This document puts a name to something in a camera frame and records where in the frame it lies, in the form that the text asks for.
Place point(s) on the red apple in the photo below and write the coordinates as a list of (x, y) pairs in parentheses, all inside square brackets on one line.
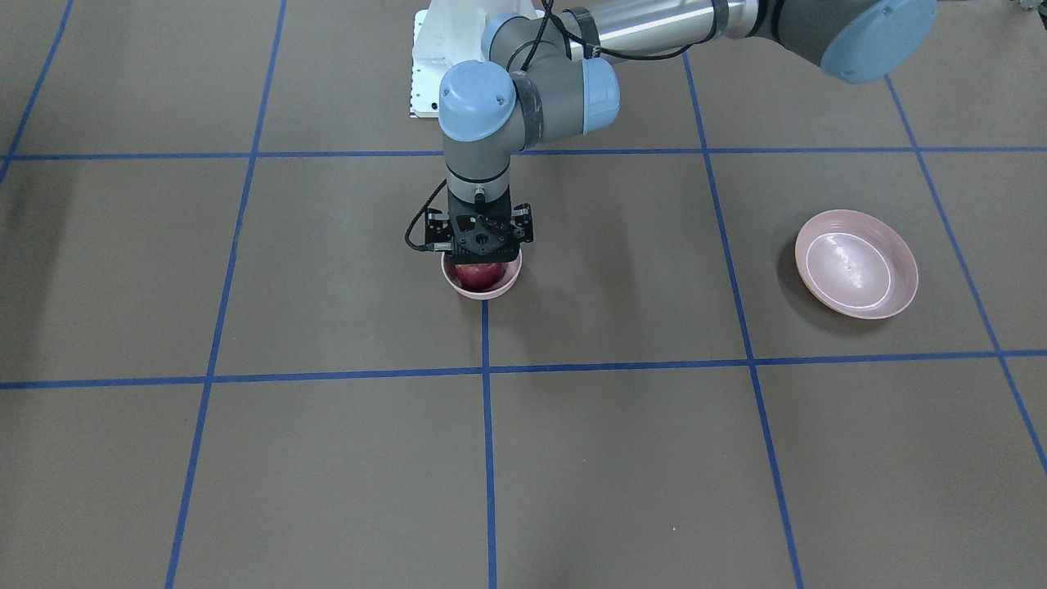
[(479, 277)]

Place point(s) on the pink plate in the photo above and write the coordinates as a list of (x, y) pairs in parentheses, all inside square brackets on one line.
[(856, 265)]

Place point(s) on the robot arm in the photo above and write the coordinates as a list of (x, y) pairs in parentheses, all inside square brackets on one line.
[(543, 79)]

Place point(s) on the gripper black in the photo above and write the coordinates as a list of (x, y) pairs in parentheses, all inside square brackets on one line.
[(523, 223)]

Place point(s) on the pink bowl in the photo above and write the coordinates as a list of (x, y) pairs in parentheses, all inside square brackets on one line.
[(506, 283)]

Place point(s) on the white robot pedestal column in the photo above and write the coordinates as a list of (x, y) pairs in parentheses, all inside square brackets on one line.
[(446, 33)]

